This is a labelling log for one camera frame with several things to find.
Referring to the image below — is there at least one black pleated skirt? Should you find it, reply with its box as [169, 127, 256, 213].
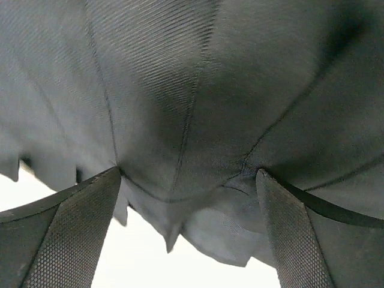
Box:
[1, 1, 383, 266]

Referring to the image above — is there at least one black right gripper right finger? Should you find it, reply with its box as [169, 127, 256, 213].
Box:
[256, 169, 383, 287]

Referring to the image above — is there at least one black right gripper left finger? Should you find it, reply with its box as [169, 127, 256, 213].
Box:
[1, 167, 121, 288]

